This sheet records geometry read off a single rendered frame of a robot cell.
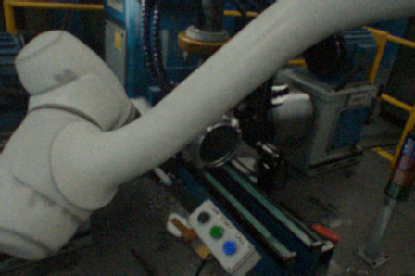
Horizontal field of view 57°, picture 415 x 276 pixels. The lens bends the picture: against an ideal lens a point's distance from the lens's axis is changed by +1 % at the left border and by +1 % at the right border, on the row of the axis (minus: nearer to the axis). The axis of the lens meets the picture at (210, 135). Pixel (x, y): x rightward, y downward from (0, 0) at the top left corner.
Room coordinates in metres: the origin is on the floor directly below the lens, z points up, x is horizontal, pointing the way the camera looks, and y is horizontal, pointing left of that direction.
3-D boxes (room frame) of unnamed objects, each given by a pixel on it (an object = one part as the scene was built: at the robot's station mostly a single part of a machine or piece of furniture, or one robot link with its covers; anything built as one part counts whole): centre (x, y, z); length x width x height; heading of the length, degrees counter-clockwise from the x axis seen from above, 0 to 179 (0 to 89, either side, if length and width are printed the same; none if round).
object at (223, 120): (1.17, 0.03, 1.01); 0.20 x 0.19 x 0.19; 35
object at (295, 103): (1.36, -0.25, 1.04); 0.41 x 0.25 x 0.25; 125
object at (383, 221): (0.90, -0.53, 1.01); 0.08 x 0.08 x 0.42; 35
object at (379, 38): (1.51, -0.51, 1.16); 0.33 x 0.26 x 0.42; 125
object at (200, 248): (0.87, 0.02, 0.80); 0.21 x 0.05 x 0.01; 43
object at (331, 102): (1.51, -0.46, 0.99); 0.35 x 0.31 x 0.37; 125
